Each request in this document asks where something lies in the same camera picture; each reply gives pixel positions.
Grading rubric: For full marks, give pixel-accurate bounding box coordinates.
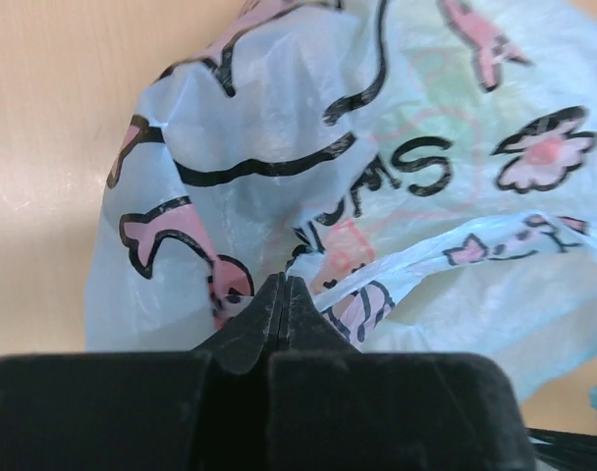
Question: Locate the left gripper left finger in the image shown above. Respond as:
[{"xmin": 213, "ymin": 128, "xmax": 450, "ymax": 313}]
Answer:
[{"xmin": 0, "ymin": 275, "xmax": 286, "ymax": 470}]

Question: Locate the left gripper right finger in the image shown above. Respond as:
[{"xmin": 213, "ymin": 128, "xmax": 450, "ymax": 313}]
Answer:
[{"xmin": 266, "ymin": 277, "xmax": 536, "ymax": 470}]

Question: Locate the blue plastic bag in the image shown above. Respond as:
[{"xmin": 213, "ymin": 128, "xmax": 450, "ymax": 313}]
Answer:
[{"xmin": 84, "ymin": 1, "xmax": 597, "ymax": 398}]

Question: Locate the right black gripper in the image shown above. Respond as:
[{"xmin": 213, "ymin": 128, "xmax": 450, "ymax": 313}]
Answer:
[{"xmin": 527, "ymin": 428, "xmax": 597, "ymax": 471}]

